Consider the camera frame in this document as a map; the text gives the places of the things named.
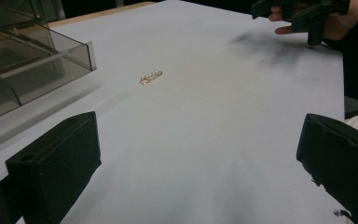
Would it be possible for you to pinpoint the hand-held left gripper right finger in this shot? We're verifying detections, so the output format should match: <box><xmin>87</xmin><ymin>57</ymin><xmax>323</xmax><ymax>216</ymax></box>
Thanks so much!
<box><xmin>296</xmin><ymin>113</ymin><xmax>358</xmax><ymax>224</ymax></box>

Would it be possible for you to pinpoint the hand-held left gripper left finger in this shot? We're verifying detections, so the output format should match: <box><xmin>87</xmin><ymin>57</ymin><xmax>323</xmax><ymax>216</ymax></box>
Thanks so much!
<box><xmin>5</xmin><ymin>110</ymin><xmax>103</xmax><ymax>224</ymax></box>

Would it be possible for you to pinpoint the smoky clear acrylic drawer organizer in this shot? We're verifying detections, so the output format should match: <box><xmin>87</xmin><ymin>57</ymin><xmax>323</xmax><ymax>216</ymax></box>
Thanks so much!
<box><xmin>0</xmin><ymin>0</ymin><xmax>97</xmax><ymax>126</ymax></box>

